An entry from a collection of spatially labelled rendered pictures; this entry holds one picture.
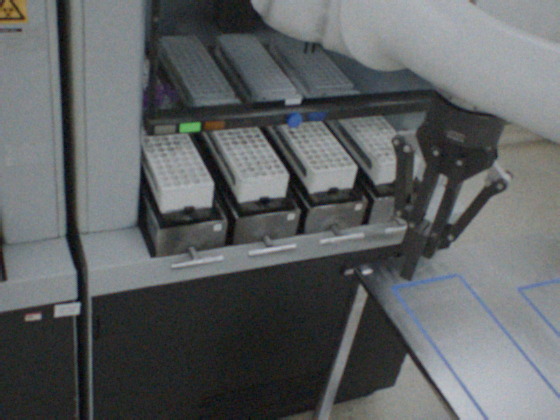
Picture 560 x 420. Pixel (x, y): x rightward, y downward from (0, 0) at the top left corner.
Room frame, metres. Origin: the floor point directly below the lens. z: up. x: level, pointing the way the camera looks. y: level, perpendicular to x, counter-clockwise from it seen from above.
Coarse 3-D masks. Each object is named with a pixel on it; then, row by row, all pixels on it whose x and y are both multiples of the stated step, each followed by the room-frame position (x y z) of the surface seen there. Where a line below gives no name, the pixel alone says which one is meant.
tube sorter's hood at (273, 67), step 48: (192, 0) 1.07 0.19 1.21; (240, 0) 1.11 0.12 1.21; (192, 48) 1.07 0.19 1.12; (240, 48) 1.12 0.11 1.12; (288, 48) 1.16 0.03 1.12; (192, 96) 1.08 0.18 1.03; (240, 96) 1.12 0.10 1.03; (288, 96) 1.17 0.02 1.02; (336, 96) 1.22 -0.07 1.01; (384, 96) 1.27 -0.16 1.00
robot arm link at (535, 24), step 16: (480, 0) 0.56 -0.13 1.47; (496, 0) 0.57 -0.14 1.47; (512, 0) 0.57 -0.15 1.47; (528, 0) 0.58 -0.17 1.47; (544, 0) 0.59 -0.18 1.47; (496, 16) 0.57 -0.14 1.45; (512, 16) 0.57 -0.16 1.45; (528, 16) 0.58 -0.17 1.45; (544, 16) 0.59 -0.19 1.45; (528, 32) 0.59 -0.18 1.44; (544, 32) 0.59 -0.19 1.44
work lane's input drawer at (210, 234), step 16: (144, 176) 1.11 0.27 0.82; (144, 192) 1.08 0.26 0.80; (144, 208) 1.06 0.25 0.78; (192, 208) 1.03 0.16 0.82; (208, 208) 1.05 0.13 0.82; (160, 224) 1.00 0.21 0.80; (176, 224) 1.00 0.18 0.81; (192, 224) 1.01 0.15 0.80; (208, 224) 1.02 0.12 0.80; (224, 224) 1.04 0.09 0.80; (160, 240) 0.98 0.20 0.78; (176, 240) 0.99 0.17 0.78; (192, 240) 1.01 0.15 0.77; (208, 240) 1.02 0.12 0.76; (224, 240) 1.04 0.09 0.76; (160, 256) 0.98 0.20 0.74; (192, 256) 0.98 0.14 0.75
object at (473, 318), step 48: (528, 240) 1.14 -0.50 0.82; (384, 288) 0.92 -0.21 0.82; (432, 288) 0.95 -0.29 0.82; (480, 288) 0.97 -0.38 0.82; (528, 288) 0.99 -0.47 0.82; (336, 336) 0.96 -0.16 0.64; (432, 336) 0.83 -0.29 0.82; (480, 336) 0.85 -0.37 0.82; (528, 336) 0.87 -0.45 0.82; (336, 384) 0.95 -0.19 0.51; (432, 384) 0.74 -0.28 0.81; (480, 384) 0.75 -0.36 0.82; (528, 384) 0.77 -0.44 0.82
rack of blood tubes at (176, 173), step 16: (144, 144) 1.15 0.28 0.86; (160, 144) 1.17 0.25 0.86; (176, 144) 1.19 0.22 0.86; (192, 144) 1.18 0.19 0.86; (144, 160) 1.18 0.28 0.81; (160, 160) 1.11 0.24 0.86; (176, 160) 1.13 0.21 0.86; (192, 160) 1.13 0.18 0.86; (160, 176) 1.06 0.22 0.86; (176, 176) 1.07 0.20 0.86; (192, 176) 1.09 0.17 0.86; (208, 176) 1.09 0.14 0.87; (160, 192) 1.03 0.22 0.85; (176, 192) 1.03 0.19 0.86; (192, 192) 1.04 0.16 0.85; (208, 192) 1.06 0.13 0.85; (160, 208) 1.02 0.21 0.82; (176, 208) 1.03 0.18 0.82
